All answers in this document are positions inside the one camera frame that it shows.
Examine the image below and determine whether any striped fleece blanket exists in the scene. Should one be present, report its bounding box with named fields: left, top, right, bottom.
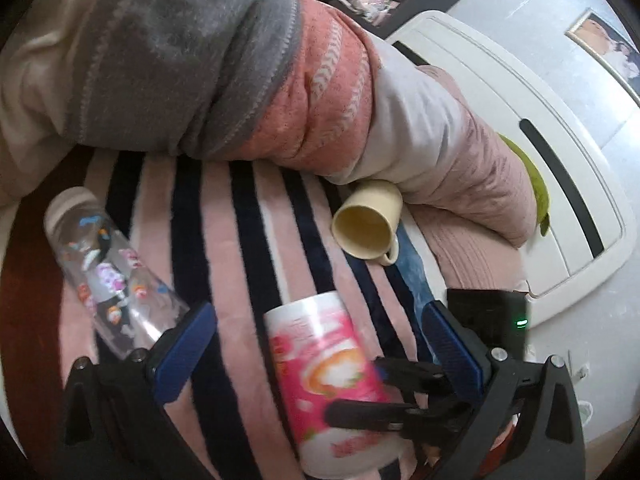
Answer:
left=1, top=148, right=432, bottom=479

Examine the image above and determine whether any green plush toy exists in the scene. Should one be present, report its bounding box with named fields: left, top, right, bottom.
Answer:
left=500, top=134, right=550, bottom=236

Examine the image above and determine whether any pink ribbed pillow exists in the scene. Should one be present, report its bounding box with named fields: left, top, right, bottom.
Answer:
left=409, top=206, right=527, bottom=292

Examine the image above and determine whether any red white paper cup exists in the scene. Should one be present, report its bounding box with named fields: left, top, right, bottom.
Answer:
left=264, top=290, right=406, bottom=479

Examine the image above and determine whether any framed photo on wall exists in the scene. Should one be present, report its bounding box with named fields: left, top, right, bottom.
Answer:
left=565, top=9, right=640, bottom=103

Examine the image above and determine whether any white bed headboard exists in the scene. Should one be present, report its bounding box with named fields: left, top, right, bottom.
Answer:
left=387, top=11, right=637, bottom=326

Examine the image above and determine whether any clear printed glass cup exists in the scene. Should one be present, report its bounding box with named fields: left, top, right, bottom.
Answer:
left=43, top=186, right=189, bottom=359

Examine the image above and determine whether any cream ceramic mug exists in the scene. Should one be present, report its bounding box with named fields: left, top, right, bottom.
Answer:
left=331, top=180, right=404, bottom=266

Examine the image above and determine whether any pink grey striped duvet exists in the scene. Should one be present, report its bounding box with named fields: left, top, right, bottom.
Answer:
left=1, top=0, right=537, bottom=246

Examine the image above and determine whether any black camera box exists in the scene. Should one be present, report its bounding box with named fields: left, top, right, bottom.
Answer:
left=446, top=288, right=528, bottom=360

